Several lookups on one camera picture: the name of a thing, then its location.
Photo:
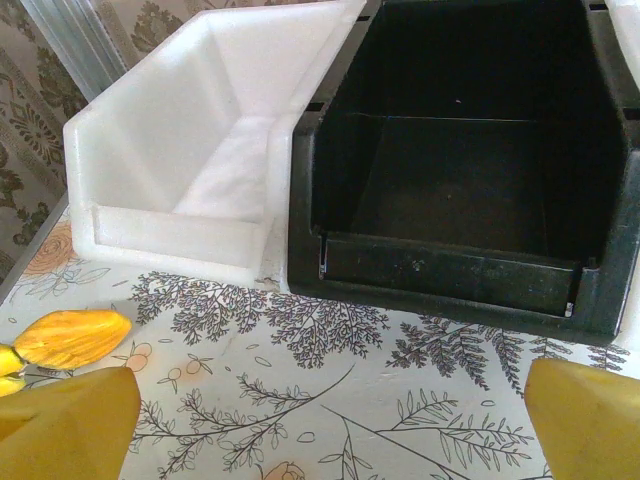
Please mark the black plastic storage bin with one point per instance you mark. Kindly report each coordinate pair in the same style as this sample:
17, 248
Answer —
450, 175

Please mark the floral patterned tablecloth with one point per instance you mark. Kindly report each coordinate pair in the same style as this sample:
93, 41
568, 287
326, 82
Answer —
300, 400

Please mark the aluminium frame post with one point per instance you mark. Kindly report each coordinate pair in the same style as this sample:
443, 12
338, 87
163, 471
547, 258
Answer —
75, 40

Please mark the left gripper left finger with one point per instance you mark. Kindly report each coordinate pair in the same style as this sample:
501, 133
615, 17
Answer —
65, 430

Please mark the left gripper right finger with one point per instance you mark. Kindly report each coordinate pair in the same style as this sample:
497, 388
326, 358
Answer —
590, 430

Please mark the yellow toy banana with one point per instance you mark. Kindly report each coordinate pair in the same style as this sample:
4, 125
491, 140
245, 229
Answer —
70, 340

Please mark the white plastic storage bin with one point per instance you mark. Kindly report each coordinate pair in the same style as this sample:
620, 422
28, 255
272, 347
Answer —
627, 40
165, 125

